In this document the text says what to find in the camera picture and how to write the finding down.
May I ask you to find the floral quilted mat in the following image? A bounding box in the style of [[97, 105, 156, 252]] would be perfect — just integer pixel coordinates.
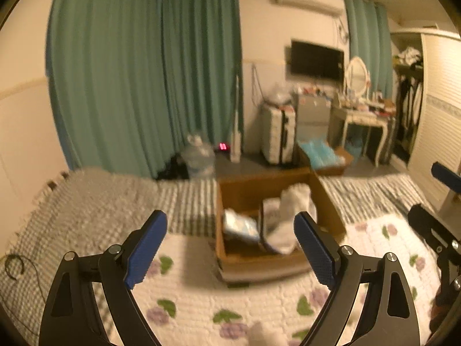
[[108, 213, 443, 346]]

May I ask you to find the brown cardboard box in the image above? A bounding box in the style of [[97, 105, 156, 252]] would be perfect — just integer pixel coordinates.
[[215, 168, 347, 285]]

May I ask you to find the clear plastic bag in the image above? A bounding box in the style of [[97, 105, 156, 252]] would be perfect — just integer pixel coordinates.
[[267, 83, 292, 105]]

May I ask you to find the white suitcase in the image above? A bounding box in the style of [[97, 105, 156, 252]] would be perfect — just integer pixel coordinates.
[[261, 104, 296, 166]]

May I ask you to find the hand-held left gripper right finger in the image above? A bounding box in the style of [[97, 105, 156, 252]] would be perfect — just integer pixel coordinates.
[[293, 212, 421, 346]]

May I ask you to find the small floor cardboard box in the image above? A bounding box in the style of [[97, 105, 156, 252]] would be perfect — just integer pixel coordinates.
[[298, 142, 355, 176]]

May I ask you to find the white oval mirror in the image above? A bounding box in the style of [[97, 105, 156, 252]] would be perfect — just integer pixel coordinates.
[[346, 57, 370, 99]]

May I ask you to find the white towel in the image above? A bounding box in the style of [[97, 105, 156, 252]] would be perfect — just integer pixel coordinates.
[[267, 183, 318, 255]]

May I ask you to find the black wall television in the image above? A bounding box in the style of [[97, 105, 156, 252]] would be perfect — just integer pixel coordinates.
[[291, 39, 344, 82]]

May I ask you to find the light blue packet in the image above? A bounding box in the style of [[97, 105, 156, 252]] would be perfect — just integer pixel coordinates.
[[223, 209, 262, 243]]

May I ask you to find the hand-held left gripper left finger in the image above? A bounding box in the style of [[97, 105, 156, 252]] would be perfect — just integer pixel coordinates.
[[39, 210, 168, 346]]

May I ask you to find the clear water jug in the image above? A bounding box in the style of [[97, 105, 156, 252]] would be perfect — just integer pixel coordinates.
[[181, 134, 216, 180]]

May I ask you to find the wide teal curtain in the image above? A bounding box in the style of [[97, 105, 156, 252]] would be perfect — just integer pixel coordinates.
[[46, 0, 170, 179]]

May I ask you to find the clothes pile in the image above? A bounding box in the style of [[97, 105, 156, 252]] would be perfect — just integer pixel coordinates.
[[396, 47, 424, 67]]

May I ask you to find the black cable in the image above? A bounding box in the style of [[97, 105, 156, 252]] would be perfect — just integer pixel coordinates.
[[0, 254, 47, 332]]

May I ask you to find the dark cloth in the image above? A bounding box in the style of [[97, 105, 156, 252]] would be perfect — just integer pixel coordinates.
[[158, 155, 190, 180]]

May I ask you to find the grey small fridge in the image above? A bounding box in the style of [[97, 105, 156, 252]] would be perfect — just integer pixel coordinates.
[[295, 92, 332, 141]]

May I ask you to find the hanging wall cable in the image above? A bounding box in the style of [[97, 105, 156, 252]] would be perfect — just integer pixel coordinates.
[[251, 63, 266, 106]]

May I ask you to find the white wardrobe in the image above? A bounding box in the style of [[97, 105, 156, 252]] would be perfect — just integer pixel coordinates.
[[391, 27, 461, 210]]

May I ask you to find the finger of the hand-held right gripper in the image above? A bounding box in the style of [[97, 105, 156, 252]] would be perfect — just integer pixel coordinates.
[[431, 162, 461, 190], [408, 204, 461, 305]]

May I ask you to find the row of cosmetics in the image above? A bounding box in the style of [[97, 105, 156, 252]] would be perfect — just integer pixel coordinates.
[[335, 90, 397, 114]]

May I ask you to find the white floor mop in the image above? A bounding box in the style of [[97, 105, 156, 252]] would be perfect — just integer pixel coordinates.
[[230, 74, 243, 163]]

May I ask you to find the white dressing table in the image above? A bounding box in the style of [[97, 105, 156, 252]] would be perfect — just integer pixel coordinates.
[[329, 101, 397, 166]]

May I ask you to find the narrow teal curtain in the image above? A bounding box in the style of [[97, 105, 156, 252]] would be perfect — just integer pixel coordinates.
[[342, 0, 395, 101]]

